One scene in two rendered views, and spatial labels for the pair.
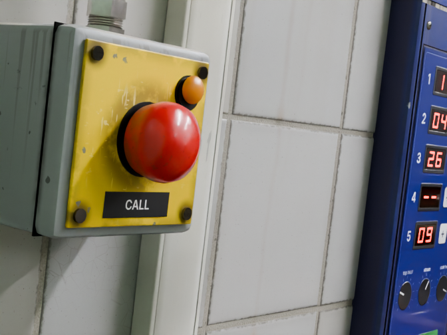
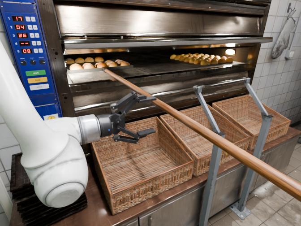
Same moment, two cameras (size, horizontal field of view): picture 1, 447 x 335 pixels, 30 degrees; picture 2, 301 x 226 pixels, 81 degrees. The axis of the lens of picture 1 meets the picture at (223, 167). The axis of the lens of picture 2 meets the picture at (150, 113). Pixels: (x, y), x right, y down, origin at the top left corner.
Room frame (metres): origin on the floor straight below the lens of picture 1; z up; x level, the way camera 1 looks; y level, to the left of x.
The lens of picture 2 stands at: (0.16, -1.13, 1.47)
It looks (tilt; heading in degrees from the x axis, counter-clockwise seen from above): 24 degrees down; 23
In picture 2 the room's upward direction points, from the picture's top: straight up
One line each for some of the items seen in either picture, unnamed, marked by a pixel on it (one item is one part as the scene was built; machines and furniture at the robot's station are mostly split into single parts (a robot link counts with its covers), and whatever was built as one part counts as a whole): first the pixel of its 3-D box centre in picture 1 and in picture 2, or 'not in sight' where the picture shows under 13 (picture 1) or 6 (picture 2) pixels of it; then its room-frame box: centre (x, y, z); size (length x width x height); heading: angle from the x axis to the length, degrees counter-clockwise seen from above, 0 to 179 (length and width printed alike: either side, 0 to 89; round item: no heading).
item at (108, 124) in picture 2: not in sight; (111, 123); (0.60, -0.80, 1.19); 0.09 x 0.07 x 0.08; 141
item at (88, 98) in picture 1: (96, 132); not in sight; (0.44, 0.07, 1.46); 0.10 x 0.07 x 0.10; 142
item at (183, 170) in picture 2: not in sight; (139, 155); (1.03, -0.69, 0.72); 0.56 x 0.49 x 0.28; 141
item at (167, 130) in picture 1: (157, 141); not in sight; (0.41, 0.03, 1.46); 0.04 x 0.04 x 0.04; 52
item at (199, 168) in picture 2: not in sight; (202, 133); (1.48, -1.05, 0.72); 0.56 x 0.49 x 0.28; 143
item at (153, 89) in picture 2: not in sight; (183, 90); (1.64, -0.83, 1.02); 1.79 x 0.11 x 0.19; 142
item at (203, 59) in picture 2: not in sight; (200, 58); (2.37, -0.84, 1.21); 0.61 x 0.48 x 0.06; 52
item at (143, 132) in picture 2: not in sight; (146, 132); (0.71, -0.89, 1.12); 0.07 x 0.03 x 0.01; 141
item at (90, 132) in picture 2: not in sight; (89, 128); (0.55, -0.75, 1.19); 0.09 x 0.06 x 0.09; 51
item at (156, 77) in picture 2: not in sight; (183, 73); (1.66, -0.81, 1.16); 1.80 x 0.06 x 0.04; 142
